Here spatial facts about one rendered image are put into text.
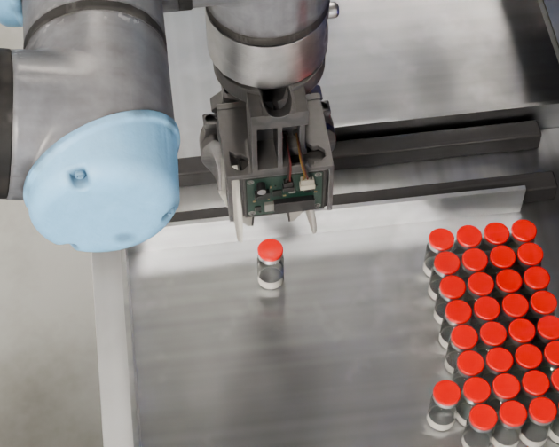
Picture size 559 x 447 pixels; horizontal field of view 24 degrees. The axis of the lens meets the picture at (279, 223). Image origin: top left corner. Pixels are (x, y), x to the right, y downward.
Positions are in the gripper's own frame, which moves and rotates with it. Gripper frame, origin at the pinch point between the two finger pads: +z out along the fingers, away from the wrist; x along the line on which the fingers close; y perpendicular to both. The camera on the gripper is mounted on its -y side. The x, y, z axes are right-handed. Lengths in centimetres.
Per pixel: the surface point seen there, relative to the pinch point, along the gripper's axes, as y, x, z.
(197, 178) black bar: -9.7, -5.1, 9.2
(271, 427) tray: 13.8, -1.8, 10.2
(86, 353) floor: -43, -25, 98
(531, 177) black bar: -5.3, 23.2, 8.6
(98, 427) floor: -30, -23, 98
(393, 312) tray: 5.1, 9.4, 10.3
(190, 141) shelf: -14.7, -5.3, 10.4
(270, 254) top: 1.1, -0.1, 5.6
